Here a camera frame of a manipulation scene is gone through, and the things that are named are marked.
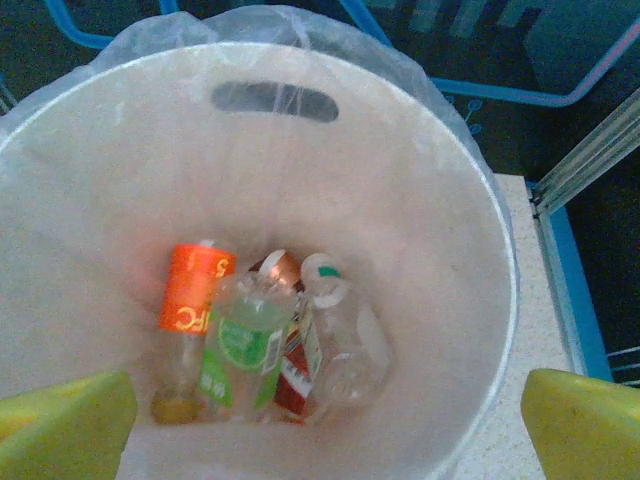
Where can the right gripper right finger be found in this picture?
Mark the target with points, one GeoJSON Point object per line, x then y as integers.
{"type": "Point", "coordinates": [585, 430]}

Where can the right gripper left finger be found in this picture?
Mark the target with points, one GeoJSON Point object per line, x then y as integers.
{"type": "Point", "coordinates": [60, 435]}

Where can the orange label plastic bottle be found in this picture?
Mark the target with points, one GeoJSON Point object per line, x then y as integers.
{"type": "Point", "coordinates": [192, 295]}

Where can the green label plastic bottle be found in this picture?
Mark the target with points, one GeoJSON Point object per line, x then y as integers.
{"type": "Point", "coordinates": [245, 340]}

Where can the red brown label plastic bottle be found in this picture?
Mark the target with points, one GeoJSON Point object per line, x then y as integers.
{"type": "Point", "coordinates": [297, 380]}

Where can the clear bottle white green cap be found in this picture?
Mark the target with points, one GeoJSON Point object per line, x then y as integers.
{"type": "Point", "coordinates": [345, 350]}

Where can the white plastic bin with liner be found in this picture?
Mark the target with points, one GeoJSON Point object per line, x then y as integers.
{"type": "Point", "coordinates": [150, 35]}

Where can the blue aluminium side rail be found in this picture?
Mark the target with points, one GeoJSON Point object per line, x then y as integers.
{"type": "Point", "coordinates": [575, 290]}

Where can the aluminium frame post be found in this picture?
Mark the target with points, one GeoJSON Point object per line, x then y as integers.
{"type": "Point", "coordinates": [590, 155]}

